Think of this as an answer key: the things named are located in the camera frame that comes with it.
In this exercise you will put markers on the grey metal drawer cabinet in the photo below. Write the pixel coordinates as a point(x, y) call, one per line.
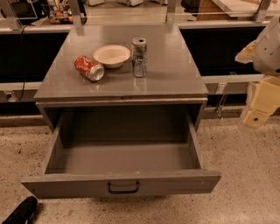
point(172, 75)

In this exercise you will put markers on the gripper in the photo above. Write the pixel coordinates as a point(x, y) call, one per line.
point(268, 52)

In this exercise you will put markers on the black shoe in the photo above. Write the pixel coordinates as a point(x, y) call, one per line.
point(23, 212)

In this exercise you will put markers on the white paper bowl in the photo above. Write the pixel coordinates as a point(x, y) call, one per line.
point(112, 56)

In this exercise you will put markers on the colourful snack packages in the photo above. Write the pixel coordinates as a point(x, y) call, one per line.
point(59, 12)

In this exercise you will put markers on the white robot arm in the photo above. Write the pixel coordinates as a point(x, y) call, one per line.
point(267, 53)

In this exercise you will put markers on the wall power outlet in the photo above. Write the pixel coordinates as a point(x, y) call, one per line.
point(10, 97)

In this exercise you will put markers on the black top drawer handle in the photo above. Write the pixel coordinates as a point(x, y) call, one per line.
point(123, 189)

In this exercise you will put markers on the red soda can lying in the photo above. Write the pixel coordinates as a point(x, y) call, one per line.
point(88, 68)

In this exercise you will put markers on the metal bracket on rail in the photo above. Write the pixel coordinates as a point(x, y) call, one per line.
point(221, 91)

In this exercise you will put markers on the grey top drawer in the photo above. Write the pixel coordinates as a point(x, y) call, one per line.
point(156, 146)

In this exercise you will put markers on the silver tall can upright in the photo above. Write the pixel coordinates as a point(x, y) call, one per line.
point(139, 57)

